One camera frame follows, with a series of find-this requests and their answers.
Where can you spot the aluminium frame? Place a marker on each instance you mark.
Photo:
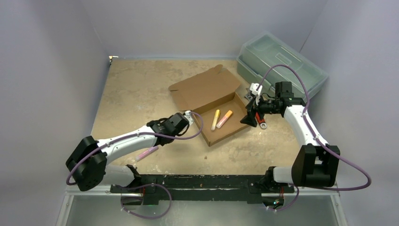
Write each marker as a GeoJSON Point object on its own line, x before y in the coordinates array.
{"type": "Point", "coordinates": [100, 207]}

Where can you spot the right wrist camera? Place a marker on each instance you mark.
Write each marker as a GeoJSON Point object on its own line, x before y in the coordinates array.
{"type": "Point", "coordinates": [255, 91]}

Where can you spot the red handled adjustable wrench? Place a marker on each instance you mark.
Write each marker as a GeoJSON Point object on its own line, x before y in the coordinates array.
{"type": "Point", "coordinates": [260, 121]}

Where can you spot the purple highlighter marker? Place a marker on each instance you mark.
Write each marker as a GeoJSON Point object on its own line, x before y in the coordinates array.
{"type": "Point", "coordinates": [146, 153]}

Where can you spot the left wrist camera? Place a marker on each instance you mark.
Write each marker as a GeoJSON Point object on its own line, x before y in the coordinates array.
{"type": "Point", "coordinates": [188, 116]}

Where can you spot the yellow highlighter marker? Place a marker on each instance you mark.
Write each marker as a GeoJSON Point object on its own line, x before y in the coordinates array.
{"type": "Point", "coordinates": [215, 120]}

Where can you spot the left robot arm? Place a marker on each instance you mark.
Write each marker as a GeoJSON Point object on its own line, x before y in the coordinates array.
{"type": "Point", "coordinates": [89, 163]}

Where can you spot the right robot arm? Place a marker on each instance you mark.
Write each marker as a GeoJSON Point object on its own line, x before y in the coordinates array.
{"type": "Point", "coordinates": [316, 163]}

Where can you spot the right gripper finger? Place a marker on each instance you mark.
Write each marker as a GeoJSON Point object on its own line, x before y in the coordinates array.
{"type": "Point", "coordinates": [251, 107]}
{"type": "Point", "coordinates": [250, 120]}

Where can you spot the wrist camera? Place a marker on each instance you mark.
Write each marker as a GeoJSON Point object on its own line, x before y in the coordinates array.
{"type": "Point", "coordinates": [188, 116]}
{"type": "Point", "coordinates": [255, 91]}

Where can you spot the translucent green plastic toolbox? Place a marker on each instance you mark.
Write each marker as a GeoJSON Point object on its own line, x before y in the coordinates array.
{"type": "Point", "coordinates": [267, 59]}

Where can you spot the brown cardboard box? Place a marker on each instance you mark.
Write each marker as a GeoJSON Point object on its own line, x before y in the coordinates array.
{"type": "Point", "coordinates": [207, 92]}

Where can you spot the orange pink highlighter marker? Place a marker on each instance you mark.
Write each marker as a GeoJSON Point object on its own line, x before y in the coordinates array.
{"type": "Point", "coordinates": [224, 119]}

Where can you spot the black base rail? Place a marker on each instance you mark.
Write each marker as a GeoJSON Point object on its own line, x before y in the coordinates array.
{"type": "Point", "coordinates": [252, 189]}

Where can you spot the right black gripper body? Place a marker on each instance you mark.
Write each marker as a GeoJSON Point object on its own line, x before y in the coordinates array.
{"type": "Point", "coordinates": [253, 110]}

